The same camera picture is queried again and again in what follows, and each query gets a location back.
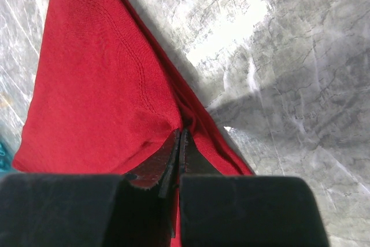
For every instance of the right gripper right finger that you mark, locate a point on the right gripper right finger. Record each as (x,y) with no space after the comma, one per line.
(220,210)

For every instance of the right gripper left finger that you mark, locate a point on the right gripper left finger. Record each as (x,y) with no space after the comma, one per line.
(134,209)

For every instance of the red t-shirt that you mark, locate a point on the red t-shirt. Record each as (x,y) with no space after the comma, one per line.
(106,98)

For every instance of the teal crumpled t-shirt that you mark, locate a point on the teal crumpled t-shirt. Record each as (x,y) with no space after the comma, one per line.
(6,158)

